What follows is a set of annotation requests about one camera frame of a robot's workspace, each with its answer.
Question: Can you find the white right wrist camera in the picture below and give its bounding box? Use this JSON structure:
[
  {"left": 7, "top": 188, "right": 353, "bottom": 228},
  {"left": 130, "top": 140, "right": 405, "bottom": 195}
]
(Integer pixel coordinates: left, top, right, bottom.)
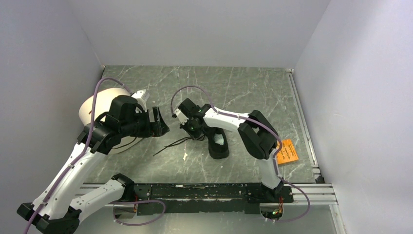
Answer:
[{"left": 173, "top": 109, "right": 188, "bottom": 125}]

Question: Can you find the black shoelace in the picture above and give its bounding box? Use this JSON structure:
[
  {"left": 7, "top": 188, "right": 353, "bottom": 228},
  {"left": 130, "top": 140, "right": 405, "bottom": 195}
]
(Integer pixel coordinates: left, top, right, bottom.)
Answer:
[{"left": 152, "top": 135, "right": 206, "bottom": 156}]

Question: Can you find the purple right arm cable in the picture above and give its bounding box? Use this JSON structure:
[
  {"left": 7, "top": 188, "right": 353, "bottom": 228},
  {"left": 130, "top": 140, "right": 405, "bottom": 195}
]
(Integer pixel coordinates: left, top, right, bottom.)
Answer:
[{"left": 170, "top": 85, "right": 311, "bottom": 223}]

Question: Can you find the orange book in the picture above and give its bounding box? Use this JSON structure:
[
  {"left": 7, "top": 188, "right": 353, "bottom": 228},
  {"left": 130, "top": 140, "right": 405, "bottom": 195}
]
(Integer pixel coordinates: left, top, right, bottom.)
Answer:
[{"left": 277, "top": 139, "right": 299, "bottom": 164}]

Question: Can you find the aluminium frame rail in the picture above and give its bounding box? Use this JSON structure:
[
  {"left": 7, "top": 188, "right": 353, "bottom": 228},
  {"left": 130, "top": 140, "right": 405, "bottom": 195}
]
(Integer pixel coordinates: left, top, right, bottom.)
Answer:
[{"left": 85, "top": 66, "right": 334, "bottom": 212}]

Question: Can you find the black shoe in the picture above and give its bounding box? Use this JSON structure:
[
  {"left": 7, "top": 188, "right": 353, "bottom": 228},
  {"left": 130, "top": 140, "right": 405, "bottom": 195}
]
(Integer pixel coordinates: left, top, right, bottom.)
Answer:
[{"left": 205, "top": 127, "right": 229, "bottom": 160}]

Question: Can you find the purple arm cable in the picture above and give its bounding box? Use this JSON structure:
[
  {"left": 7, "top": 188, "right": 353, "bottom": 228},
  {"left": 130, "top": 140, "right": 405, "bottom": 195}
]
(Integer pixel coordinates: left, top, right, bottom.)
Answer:
[
  {"left": 21, "top": 77, "right": 167, "bottom": 234},
  {"left": 170, "top": 85, "right": 311, "bottom": 223}
]

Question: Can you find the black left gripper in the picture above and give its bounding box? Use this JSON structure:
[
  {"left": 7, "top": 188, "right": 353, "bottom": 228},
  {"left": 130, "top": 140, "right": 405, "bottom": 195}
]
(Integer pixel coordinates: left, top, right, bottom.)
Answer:
[{"left": 120, "top": 105, "right": 169, "bottom": 137}]

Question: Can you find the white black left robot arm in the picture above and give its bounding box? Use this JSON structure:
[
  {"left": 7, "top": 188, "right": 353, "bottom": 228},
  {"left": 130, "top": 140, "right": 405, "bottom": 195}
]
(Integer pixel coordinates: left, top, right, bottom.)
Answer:
[{"left": 17, "top": 95, "right": 169, "bottom": 234}]

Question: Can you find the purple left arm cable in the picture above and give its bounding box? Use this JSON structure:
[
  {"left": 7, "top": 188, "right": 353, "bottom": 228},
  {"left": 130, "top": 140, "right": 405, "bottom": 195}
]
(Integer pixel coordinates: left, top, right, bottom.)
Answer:
[{"left": 21, "top": 77, "right": 167, "bottom": 234}]

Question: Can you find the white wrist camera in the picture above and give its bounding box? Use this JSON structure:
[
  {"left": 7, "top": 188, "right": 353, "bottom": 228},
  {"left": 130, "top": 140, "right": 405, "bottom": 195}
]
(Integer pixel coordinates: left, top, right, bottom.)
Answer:
[
  {"left": 173, "top": 109, "right": 188, "bottom": 125},
  {"left": 131, "top": 89, "right": 150, "bottom": 113}
]

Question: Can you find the white cylindrical container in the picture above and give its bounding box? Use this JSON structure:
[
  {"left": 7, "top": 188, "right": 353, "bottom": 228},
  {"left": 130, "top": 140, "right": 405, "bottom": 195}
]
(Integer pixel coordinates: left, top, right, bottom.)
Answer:
[{"left": 78, "top": 88, "right": 141, "bottom": 155}]

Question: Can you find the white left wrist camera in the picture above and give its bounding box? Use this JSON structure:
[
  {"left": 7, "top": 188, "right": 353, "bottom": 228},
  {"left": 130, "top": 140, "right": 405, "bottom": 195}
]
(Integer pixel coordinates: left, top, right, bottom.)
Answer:
[{"left": 131, "top": 89, "right": 150, "bottom": 113}]

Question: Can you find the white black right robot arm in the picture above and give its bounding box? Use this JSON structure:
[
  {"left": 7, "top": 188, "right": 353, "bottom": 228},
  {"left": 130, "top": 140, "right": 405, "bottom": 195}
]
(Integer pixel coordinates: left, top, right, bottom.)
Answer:
[{"left": 171, "top": 98, "right": 284, "bottom": 202}]

